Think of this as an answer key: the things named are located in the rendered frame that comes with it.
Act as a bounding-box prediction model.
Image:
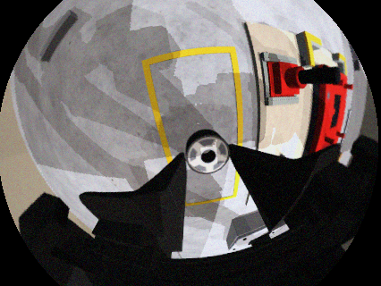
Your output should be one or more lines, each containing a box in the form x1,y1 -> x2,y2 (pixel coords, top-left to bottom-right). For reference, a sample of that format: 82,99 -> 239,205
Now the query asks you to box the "black wheel with grey rim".
186,129 -> 230,174

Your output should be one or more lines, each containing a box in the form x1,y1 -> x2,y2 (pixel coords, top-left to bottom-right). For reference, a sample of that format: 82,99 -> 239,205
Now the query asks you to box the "yellow rectangular outline on table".
141,46 -> 243,206

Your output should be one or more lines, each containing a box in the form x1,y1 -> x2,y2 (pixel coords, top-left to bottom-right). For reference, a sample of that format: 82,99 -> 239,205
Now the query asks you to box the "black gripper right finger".
227,142 -> 341,232

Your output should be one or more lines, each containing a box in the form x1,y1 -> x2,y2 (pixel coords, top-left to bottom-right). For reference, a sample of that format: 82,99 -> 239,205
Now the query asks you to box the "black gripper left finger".
79,153 -> 187,252

